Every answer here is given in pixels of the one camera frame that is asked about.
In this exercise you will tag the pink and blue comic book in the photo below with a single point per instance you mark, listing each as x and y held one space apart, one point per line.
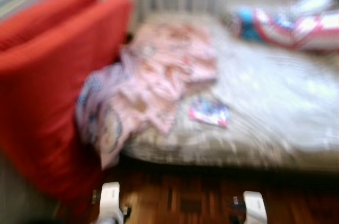
209 113

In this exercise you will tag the bed with grey floral sheet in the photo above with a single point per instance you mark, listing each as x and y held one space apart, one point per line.
275 107

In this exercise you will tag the red white blue bolster pillow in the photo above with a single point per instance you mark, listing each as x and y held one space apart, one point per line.
286 28

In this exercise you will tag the grey pillow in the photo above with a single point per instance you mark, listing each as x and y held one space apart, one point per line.
312 4

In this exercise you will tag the pink cartoon blanket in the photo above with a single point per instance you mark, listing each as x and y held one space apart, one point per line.
153 75

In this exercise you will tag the red folded mattress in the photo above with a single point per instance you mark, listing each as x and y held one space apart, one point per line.
53 75

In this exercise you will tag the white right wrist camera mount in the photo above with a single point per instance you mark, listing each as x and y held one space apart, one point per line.
255 208

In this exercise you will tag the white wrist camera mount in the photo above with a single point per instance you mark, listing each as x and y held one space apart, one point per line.
111 200
255 208

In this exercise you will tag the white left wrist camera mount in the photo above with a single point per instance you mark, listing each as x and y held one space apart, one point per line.
111 200

